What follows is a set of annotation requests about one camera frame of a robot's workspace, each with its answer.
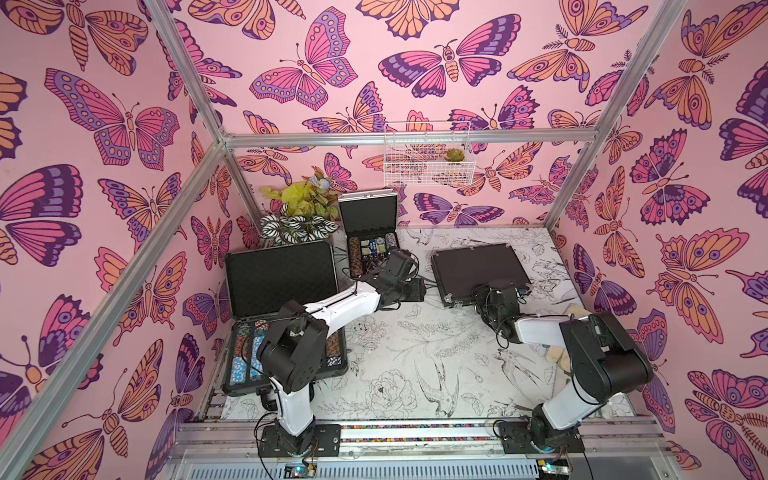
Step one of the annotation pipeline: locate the black medium poker case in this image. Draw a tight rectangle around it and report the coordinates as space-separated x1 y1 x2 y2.
430 244 531 308

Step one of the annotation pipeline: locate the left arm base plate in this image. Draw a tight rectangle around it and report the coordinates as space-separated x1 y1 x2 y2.
258 424 341 458

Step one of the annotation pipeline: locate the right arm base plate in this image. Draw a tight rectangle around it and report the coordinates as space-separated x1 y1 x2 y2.
492 419 585 454

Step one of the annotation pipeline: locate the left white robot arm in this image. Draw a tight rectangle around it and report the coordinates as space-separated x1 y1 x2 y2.
256 249 419 440

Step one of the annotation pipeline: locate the beige work glove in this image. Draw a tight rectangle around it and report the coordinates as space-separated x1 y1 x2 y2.
546 303 590 376

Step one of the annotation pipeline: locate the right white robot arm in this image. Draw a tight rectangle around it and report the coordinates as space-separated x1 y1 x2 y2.
472 280 654 449

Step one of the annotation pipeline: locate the yellow-green leafy plant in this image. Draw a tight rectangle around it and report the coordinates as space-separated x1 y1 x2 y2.
260 173 340 221

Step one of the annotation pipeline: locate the white wire basket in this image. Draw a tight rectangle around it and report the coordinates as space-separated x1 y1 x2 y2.
381 130 476 189

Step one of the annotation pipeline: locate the small silver poker case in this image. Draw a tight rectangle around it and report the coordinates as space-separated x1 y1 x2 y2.
339 188 400 279

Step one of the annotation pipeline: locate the striped leaf plant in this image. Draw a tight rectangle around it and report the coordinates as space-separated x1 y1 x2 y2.
260 215 338 245

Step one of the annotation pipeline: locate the small green succulent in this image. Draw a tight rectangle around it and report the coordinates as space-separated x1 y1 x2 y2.
444 148 465 163

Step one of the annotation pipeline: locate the large black poker case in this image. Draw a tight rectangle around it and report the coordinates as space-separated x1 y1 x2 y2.
222 240 338 397

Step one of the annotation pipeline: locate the aluminium front rail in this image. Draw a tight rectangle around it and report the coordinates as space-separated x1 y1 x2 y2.
159 417 684 479

